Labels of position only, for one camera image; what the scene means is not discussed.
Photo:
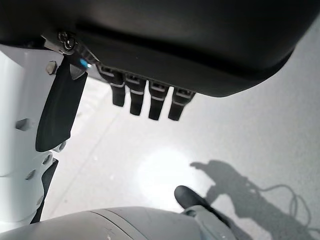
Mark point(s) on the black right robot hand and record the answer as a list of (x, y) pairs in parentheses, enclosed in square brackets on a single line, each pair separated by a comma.
[(175, 37)]

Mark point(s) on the black robot foot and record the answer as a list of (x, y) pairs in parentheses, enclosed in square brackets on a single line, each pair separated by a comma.
[(186, 196)]

